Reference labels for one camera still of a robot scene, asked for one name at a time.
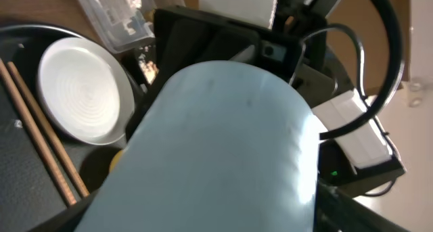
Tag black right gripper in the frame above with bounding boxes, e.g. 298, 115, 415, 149
229, 32, 407, 195

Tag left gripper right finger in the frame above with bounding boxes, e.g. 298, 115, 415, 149
316, 179, 409, 232

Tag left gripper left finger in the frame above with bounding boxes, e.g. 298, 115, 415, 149
29, 189, 99, 232

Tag wooden chopstick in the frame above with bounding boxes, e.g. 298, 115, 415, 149
1, 61, 76, 206
4, 62, 89, 198

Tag grey round plate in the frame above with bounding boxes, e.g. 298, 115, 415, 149
37, 37, 135, 145

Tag light blue plastic cup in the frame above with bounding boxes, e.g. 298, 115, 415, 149
77, 61, 319, 231

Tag yellow plastic bowl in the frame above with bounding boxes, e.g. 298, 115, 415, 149
108, 150, 124, 173

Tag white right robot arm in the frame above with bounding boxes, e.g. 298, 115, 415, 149
198, 0, 405, 198

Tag black rectangular waste tray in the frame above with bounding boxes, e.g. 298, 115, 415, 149
120, 5, 261, 101

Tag clear plastic waste bin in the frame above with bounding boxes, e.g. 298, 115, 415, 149
71, 0, 187, 55

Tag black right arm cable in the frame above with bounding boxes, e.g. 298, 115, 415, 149
289, 0, 406, 141

